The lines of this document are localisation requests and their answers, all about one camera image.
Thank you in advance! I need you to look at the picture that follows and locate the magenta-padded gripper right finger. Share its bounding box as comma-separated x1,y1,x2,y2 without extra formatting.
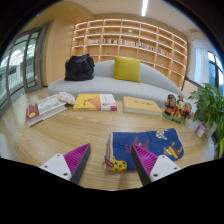
130,143,182,187

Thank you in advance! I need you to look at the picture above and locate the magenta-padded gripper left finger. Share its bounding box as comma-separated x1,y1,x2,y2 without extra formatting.
39,142,92,185

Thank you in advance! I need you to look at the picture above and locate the blue patterned towel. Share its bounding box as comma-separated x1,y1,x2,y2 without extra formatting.
104,127,185,173

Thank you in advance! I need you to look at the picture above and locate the small white and pink cup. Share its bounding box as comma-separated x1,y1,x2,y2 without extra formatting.
194,123,207,138

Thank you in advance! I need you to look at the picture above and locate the open red and white book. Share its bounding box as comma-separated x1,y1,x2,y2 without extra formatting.
25,93,68,128

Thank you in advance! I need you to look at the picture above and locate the three-figure colourful figurine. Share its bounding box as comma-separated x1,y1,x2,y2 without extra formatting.
162,93,195,126

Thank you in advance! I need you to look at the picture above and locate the plain yellow book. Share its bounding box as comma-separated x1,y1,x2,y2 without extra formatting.
122,95,163,117

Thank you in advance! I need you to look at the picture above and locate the small white patterned pouch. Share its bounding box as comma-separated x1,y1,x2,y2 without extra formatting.
57,91,77,106

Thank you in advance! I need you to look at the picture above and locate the yellow and white book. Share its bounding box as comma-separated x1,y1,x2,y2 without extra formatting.
72,93,118,112

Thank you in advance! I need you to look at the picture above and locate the potted green plant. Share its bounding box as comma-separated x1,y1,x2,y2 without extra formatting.
188,83,224,159

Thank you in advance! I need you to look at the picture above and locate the light grey curved sofa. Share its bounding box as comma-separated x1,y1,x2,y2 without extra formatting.
47,59,185,108

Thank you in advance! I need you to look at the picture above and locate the black bag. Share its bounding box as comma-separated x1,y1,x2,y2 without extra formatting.
63,53,96,82

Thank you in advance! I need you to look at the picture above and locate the yellow cushion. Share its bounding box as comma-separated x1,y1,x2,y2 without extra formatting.
113,55,142,84

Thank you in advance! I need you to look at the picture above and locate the white curtain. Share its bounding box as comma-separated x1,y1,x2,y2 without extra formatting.
194,46,211,86

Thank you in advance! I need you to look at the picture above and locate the dark-framed window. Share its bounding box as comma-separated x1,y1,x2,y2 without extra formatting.
207,50,224,98

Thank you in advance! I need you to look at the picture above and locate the long ceiling light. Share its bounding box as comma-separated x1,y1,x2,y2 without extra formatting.
140,0,149,18

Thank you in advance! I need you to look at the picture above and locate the glass door with grey frame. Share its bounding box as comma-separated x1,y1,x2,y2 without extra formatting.
0,24,49,111

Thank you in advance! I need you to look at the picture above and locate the wooden wall shelf unit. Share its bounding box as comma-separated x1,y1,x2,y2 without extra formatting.
70,18,189,90

